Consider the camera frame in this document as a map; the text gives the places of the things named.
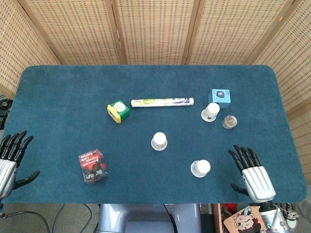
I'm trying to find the white cup blue butterfly print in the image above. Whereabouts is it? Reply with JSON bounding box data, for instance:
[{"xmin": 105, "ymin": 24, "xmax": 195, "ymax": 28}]
[{"xmin": 190, "ymin": 159, "xmax": 211, "ymax": 178}]

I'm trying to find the green yellow plastic container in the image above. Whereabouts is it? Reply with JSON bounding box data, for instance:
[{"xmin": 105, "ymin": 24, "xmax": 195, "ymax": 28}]
[{"xmin": 107, "ymin": 100, "xmax": 130, "ymax": 124}]

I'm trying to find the clear coffee capsule box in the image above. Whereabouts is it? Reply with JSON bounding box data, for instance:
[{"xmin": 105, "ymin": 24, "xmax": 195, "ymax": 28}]
[{"xmin": 78, "ymin": 149, "xmax": 109, "ymax": 183}]

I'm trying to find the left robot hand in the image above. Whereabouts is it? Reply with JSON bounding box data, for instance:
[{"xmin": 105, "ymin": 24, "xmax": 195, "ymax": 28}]
[{"xmin": 0, "ymin": 130, "xmax": 41, "ymax": 200}]

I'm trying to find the woven rattan folding screen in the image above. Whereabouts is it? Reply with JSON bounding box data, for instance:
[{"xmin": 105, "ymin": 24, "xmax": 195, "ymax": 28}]
[{"xmin": 0, "ymin": 0, "xmax": 311, "ymax": 185}]

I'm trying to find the light blue cardboard box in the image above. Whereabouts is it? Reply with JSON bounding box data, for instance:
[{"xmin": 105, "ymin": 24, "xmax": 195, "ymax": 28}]
[{"xmin": 207, "ymin": 88, "xmax": 231, "ymax": 110}]

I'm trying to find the black floor equipment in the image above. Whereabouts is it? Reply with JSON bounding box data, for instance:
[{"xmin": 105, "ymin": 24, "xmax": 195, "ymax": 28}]
[{"xmin": 0, "ymin": 98, "xmax": 13, "ymax": 130}]

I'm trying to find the white cup green flower print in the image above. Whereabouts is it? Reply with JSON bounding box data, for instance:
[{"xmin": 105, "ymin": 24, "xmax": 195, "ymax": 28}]
[{"xmin": 151, "ymin": 132, "xmax": 168, "ymax": 151}]

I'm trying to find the clear jar of paper clips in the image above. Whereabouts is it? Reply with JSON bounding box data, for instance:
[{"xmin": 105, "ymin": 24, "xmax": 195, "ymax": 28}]
[{"xmin": 222, "ymin": 115, "xmax": 238, "ymax": 130}]

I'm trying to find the white sneaker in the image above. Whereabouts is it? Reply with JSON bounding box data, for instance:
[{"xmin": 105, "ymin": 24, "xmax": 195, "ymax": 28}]
[{"xmin": 282, "ymin": 202, "xmax": 300, "ymax": 229}]

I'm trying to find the black floor cable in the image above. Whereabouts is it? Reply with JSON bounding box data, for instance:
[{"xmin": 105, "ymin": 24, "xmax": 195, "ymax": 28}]
[{"xmin": 0, "ymin": 210, "xmax": 52, "ymax": 233}]

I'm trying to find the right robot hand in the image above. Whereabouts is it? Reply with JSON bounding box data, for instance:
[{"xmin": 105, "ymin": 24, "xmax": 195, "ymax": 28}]
[{"xmin": 227, "ymin": 145, "xmax": 277, "ymax": 203}]

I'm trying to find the blue floor cable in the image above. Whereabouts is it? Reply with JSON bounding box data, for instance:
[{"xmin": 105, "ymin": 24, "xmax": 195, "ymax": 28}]
[
  {"xmin": 52, "ymin": 203, "xmax": 66, "ymax": 233},
  {"xmin": 82, "ymin": 203, "xmax": 93, "ymax": 220}
]

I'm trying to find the white plastic wrap roll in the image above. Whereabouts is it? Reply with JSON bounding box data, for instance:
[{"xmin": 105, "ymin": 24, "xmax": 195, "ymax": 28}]
[{"xmin": 131, "ymin": 97, "xmax": 195, "ymax": 108}]

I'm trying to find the grey robot torso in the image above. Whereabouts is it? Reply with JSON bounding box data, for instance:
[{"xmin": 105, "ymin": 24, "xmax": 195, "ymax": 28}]
[{"xmin": 97, "ymin": 203, "xmax": 202, "ymax": 233}]

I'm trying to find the dark blue table mat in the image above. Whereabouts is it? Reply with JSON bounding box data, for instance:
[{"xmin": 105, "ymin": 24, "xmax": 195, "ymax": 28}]
[{"xmin": 1, "ymin": 65, "xmax": 308, "ymax": 204}]

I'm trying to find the white cup fern leaf print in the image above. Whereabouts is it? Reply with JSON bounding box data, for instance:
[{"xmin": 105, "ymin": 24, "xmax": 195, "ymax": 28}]
[{"xmin": 201, "ymin": 102, "xmax": 221, "ymax": 122}]

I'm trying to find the cartoon printed board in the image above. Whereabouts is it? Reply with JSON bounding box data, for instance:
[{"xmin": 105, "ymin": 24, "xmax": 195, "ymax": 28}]
[{"xmin": 223, "ymin": 205, "xmax": 266, "ymax": 233}]

